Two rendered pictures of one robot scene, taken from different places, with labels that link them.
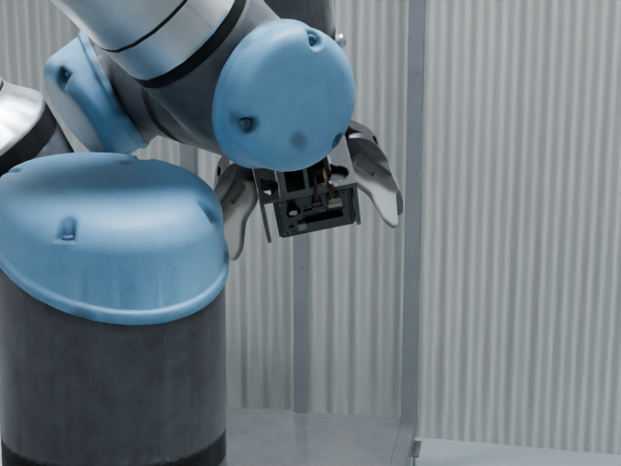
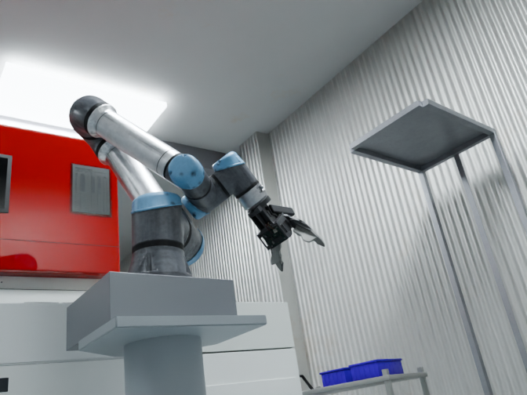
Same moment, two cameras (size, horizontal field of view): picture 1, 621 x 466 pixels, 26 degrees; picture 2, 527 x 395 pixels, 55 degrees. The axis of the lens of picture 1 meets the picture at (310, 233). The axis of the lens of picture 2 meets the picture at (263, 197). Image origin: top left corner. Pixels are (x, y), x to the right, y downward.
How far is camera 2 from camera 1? 1.03 m
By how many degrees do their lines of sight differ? 54
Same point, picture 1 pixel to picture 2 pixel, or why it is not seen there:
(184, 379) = (153, 222)
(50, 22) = (433, 336)
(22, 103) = not seen: hidden behind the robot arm
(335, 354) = not seen: outside the picture
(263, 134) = (172, 173)
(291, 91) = (179, 164)
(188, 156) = (480, 370)
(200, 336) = (158, 214)
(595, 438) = not seen: outside the picture
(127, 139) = (192, 208)
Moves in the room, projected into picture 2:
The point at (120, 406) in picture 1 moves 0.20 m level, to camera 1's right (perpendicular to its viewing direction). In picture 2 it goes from (139, 229) to (199, 195)
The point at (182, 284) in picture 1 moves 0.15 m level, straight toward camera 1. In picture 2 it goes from (153, 203) to (96, 185)
